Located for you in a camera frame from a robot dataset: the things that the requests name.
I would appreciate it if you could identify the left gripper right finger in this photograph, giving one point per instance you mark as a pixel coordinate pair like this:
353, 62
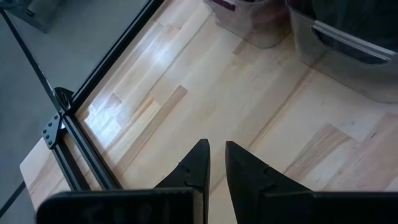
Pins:
248, 193

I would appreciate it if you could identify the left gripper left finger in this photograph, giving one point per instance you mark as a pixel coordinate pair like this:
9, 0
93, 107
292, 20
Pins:
189, 186

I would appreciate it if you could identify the black rail end cap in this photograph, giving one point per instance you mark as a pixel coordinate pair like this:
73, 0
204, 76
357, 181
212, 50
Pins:
63, 98

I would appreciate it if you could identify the black corner bracket plate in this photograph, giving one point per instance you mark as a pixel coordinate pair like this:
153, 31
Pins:
53, 130

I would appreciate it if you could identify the black table edge rail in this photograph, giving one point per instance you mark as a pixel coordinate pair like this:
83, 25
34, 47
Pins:
94, 158
118, 46

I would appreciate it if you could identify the clear plastic bin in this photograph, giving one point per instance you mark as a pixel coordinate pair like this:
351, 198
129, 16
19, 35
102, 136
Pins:
264, 31
342, 74

